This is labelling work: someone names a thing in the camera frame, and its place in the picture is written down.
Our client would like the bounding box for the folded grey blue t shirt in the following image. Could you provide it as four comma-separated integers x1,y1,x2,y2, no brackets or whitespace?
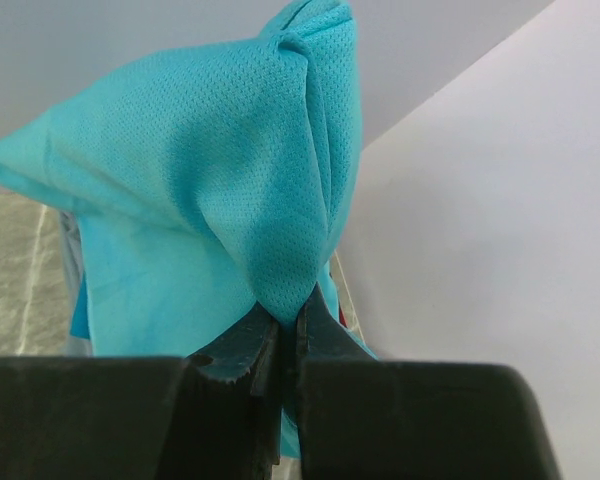
59,211,92,357

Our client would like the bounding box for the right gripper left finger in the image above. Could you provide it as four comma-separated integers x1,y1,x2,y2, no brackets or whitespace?
0,307,280,479

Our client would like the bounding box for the folded red t shirt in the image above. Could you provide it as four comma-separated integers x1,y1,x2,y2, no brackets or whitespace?
329,269,354,331

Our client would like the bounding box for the teal t shirt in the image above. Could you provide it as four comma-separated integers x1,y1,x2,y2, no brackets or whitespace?
0,0,381,461

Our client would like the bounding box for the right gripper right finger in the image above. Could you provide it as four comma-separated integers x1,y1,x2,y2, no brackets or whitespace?
280,290,561,479

